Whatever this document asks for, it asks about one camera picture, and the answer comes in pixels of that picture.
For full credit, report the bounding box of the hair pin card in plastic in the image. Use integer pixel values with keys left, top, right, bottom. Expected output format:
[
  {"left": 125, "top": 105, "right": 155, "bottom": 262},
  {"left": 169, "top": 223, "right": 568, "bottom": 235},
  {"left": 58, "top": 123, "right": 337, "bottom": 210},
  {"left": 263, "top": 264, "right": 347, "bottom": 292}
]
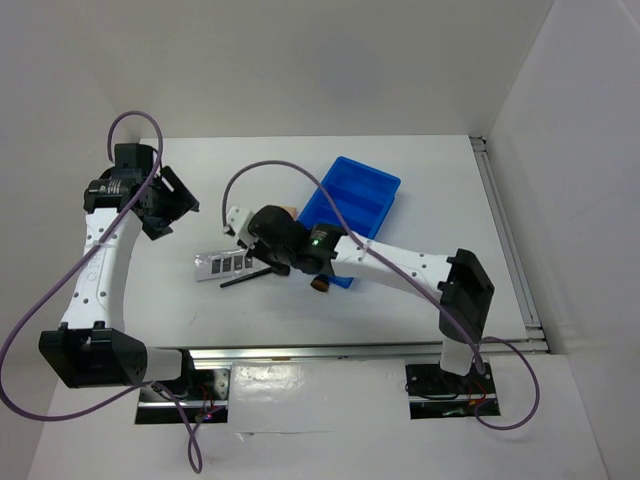
[{"left": 194, "top": 249, "right": 258, "bottom": 282}]

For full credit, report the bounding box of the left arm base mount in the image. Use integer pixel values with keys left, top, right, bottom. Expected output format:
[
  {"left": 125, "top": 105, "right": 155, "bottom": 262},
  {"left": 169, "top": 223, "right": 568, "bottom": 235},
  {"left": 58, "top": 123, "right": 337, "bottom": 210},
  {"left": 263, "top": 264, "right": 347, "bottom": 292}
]
[{"left": 135, "top": 366, "right": 231, "bottom": 425}]

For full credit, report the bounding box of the front aluminium rail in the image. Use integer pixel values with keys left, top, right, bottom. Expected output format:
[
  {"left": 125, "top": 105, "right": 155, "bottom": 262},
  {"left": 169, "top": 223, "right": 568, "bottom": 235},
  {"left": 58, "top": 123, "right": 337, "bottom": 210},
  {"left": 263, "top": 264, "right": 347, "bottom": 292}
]
[{"left": 186, "top": 343, "right": 442, "bottom": 365}]

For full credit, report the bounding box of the black fan makeup brush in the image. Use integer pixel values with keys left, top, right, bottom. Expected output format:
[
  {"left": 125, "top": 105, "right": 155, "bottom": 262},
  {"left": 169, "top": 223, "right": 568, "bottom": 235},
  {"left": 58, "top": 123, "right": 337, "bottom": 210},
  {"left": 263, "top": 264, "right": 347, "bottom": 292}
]
[{"left": 219, "top": 266, "right": 290, "bottom": 289}]

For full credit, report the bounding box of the beige square makeup sponge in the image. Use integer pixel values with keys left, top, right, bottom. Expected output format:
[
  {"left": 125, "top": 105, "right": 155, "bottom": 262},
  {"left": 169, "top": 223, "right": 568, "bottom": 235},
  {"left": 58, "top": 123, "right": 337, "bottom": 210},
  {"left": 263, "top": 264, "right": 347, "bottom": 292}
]
[{"left": 282, "top": 206, "right": 298, "bottom": 220}]

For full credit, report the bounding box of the blue divided plastic bin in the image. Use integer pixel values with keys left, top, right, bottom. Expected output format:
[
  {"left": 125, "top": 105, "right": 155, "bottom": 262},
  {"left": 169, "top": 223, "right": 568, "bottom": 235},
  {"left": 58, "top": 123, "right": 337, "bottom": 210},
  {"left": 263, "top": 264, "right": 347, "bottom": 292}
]
[{"left": 298, "top": 156, "right": 401, "bottom": 289}]

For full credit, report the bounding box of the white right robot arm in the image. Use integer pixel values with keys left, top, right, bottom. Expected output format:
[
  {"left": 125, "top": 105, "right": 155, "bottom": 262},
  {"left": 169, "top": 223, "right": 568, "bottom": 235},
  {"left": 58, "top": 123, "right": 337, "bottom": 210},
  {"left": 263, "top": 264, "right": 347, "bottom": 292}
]
[{"left": 225, "top": 205, "right": 495, "bottom": 392}]

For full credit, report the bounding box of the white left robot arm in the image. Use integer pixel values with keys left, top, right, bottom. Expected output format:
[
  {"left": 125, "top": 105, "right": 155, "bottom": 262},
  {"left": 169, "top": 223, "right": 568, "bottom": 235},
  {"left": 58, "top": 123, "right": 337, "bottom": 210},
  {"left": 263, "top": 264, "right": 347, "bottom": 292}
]
[{"left": 39, "top": 143, "right": 199, "bottom": 399}]

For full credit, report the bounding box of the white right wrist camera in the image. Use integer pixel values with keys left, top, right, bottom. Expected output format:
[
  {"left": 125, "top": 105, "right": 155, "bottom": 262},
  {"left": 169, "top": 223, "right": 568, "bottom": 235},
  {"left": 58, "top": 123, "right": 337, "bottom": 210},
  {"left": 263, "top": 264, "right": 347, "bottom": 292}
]
[{"left": 223, "top": 205, "right": 253, "bottom": 239}]

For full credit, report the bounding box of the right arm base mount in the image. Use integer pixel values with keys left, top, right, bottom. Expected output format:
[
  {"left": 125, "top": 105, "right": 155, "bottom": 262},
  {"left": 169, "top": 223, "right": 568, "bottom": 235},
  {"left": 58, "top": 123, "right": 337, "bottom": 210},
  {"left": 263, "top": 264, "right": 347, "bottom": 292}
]
[{"left": 405, "top": 363, "right": 500, "bottom": 420}]

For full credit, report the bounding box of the short brown kabuki brush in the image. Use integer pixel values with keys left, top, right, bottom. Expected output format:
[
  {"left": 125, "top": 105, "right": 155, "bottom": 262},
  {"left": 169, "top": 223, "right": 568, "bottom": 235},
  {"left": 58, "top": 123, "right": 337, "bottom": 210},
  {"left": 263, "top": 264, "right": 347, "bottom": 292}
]
[{"left": 310, "top": 274, "right": 330, "bottom": 293}]

